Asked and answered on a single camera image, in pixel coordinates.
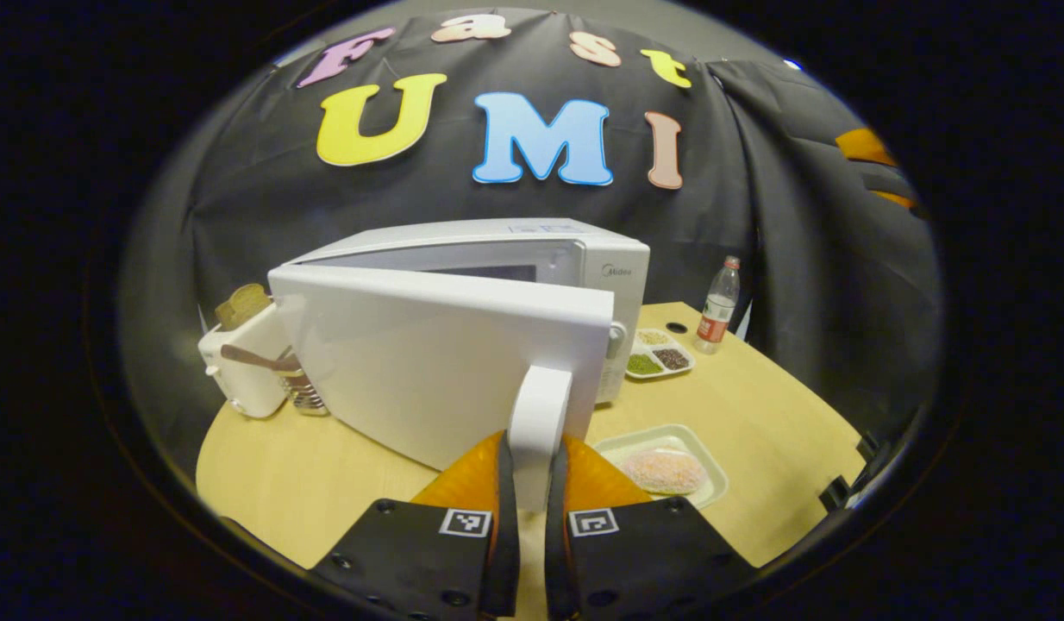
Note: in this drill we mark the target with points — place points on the white divided bean dish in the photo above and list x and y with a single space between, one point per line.
661 355

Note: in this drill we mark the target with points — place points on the black table clamp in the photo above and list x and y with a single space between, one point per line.
835 493
868 447

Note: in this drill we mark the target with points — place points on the clear plastic water bottle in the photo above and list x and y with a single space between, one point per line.
717 310

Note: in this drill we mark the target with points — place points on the brown bread slice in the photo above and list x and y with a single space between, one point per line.
241 305

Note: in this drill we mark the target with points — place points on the brown wooden spoon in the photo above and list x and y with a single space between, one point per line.
252 356

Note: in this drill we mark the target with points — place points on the pink round bun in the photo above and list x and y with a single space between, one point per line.
663 471

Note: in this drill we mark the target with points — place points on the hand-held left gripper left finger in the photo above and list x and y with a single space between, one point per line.
411 561

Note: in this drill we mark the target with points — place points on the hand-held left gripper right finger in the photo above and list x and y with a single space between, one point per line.
644 561

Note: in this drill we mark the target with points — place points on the metal mesh utensil holder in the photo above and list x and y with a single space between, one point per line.
306 398

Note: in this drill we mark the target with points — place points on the white microwave oven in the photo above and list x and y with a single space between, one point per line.
428 362

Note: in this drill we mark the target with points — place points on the black backdrop cloth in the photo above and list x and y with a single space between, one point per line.
239 207

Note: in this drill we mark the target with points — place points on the white toaster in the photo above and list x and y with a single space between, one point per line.
239 371

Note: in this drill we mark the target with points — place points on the white rectangular food tray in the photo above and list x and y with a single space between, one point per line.
713 483

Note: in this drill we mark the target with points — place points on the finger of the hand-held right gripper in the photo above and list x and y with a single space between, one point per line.
896 199
864 147

